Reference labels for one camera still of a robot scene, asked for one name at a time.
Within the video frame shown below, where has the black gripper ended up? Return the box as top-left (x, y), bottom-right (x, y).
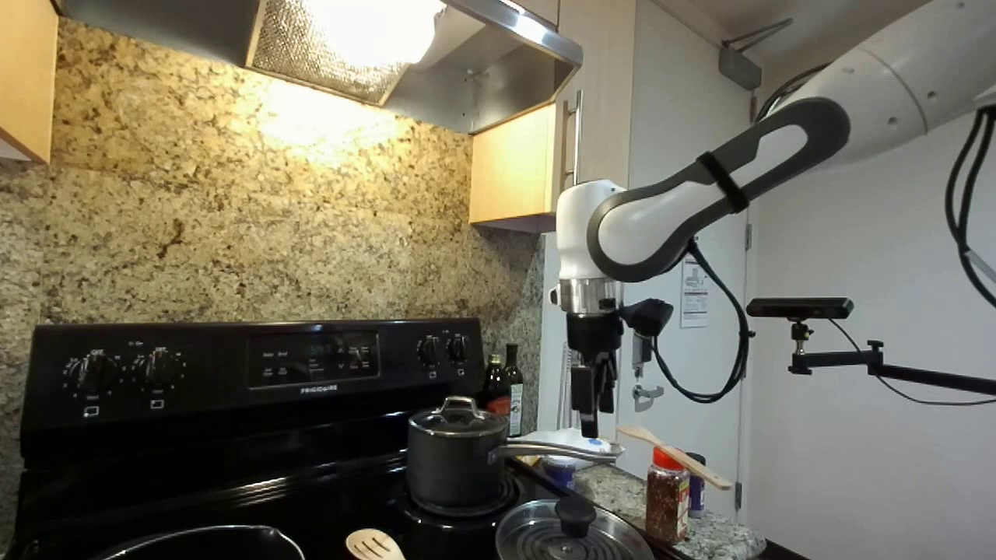
top-left (563, 308), bottom-right (630, 442)

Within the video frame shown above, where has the brown wooden spoon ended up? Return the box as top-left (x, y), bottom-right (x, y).
top-left (615, 419), bottom-right (733, 491)

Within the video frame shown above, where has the black saucepan with steel handle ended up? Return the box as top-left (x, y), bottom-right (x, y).
top-left (400, 391), bottom-right (625, 517)

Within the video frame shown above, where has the black electric stove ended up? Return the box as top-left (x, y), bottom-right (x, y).
top-left (0, 315), bottom-right (667, 560)

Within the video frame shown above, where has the dark glass bottle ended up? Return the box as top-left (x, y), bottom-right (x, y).
top-left (503, 341), bottom-right (529, 436)

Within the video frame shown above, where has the dark bottle with red label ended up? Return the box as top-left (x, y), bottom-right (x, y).
top-left (483, 354), bottom-right (512, 440)

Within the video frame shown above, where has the spice jar with red lid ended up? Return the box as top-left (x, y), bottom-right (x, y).
top-left (644, 445), bottom-right (694, 547)

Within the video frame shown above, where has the paper sign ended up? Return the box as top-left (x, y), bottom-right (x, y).
top-left (678, 261), bottom-right (714, 333)

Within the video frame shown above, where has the saucepan glass lid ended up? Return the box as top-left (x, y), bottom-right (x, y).
top-left (403, 391), bottom-right (511, 442)

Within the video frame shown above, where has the white door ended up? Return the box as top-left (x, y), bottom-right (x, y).
top-left (620, 0), bottom-right (752, 517)

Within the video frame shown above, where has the wooden upper cabinet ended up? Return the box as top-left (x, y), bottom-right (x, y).
top-left (0, 0), bottom-right (58, 169)
top-left (466, 95), bottom-right (569, 229)

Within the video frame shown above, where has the pale wooden spatula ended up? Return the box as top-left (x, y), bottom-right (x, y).
top-left (342, 526), bottom-right (409, 560)

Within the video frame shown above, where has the steel range hood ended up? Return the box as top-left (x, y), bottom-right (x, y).
top-left (55, 0), bottom-right (586, 137)

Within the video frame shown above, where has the grey door closer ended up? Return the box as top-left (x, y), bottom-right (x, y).
top-left (715, 12), bottom-right (796, 92)

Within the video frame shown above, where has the black frying pan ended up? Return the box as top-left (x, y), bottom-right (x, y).
top-left (90, 524), bottom-right (307, 560)

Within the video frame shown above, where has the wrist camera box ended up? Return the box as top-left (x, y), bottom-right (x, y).
top-left (615, 295), bottom-right (676, 339)

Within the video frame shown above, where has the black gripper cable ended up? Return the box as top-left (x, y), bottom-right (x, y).
top-left (648, 244), bottom-right (752, 408)

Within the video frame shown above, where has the black stereo camera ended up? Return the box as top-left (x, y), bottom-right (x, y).
top-left (745, 295), bottom-right (857, 319)

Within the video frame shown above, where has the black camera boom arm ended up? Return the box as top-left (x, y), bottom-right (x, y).
top-left (784, 317), bottom-right (996, 399)

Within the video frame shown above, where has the black arm base cable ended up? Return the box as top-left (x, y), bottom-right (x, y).
top-left (942, 103), bottom-right (996, 310)

